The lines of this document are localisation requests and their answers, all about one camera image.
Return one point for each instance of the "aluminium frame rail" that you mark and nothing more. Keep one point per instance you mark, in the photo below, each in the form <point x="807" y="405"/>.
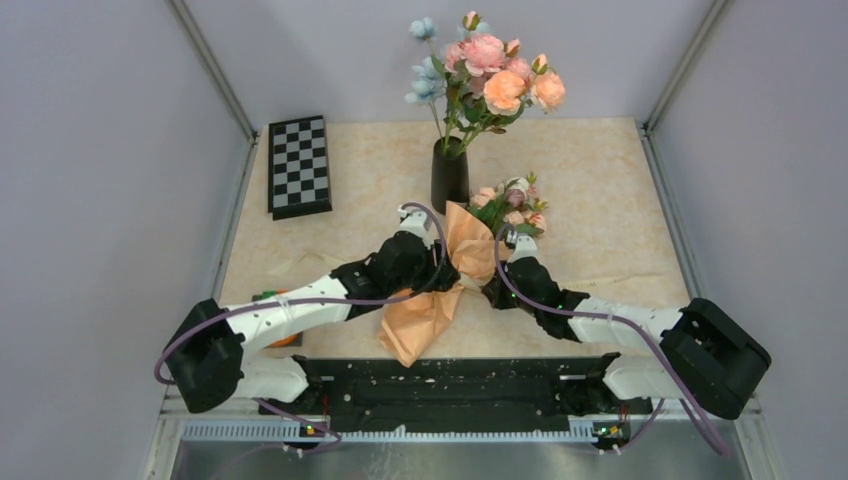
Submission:
<point x="235" y="441"/>
<point x="204" y="52"/>
<point x="687" y="62"/>

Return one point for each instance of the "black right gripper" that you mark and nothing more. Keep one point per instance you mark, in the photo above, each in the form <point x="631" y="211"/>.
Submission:
<point x="495" y="291"/>

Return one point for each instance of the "black grey chessboard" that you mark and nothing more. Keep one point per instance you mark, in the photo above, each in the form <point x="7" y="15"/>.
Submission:
<point x="298" y="168"/>

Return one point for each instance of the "aluminium frame rail right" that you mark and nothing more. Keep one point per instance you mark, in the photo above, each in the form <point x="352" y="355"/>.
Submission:
<point x="687" y="62"/>

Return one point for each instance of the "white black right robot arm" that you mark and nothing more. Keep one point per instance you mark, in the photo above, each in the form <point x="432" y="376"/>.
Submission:
<point x="696" y="353"/>

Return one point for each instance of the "black cylindrical vase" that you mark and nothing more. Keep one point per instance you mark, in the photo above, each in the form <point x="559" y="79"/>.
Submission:
<point x="449" y="175"/>

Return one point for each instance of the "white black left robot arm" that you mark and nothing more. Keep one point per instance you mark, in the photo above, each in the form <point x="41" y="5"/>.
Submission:
<point x="212" y="356"/>

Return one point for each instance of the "orange curved toy track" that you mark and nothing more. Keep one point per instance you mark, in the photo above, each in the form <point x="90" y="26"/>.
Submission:
<point x="289" y="341"/>

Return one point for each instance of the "aluminium frame rail left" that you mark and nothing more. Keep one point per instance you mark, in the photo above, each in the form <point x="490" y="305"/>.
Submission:
<point x="204" y="52"/>

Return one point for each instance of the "orange paper bouquet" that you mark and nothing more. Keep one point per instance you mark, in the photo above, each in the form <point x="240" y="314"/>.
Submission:
<point x="409" y="328"/>

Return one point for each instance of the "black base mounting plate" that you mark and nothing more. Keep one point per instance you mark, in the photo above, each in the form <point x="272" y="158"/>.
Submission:
<point x="458" y="395"/>

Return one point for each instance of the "pink orange blue flowers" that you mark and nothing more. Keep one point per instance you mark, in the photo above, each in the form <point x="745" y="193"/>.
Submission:
<point x="479" y="83"/>

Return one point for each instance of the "aluminium front frame rail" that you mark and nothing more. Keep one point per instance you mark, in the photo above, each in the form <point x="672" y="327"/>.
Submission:
<point x="235" y="441"/>

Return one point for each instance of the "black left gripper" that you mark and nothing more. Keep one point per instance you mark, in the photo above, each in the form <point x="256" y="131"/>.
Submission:
<point x="428" y="256"/>

